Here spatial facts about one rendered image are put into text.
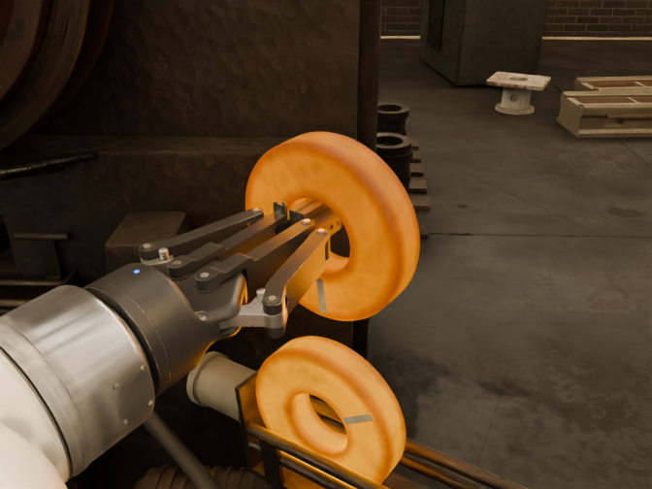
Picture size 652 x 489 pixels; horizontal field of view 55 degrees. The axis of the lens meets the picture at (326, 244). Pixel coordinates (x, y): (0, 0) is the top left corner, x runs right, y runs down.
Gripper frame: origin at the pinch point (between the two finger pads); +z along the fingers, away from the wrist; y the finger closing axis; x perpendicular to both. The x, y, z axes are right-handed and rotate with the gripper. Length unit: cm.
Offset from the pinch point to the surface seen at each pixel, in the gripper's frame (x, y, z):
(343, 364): -13.7, 2.3, -1.2
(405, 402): -95, -32, 72
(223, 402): -23.7, -11.4, -3.7
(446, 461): -22.4, 11.4, 1.6
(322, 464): -23.0, 2.2, -4.6
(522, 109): -106, -108, 348
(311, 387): -16.8, -0.4, -2.4
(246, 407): -22.1, -7.6, -4.0
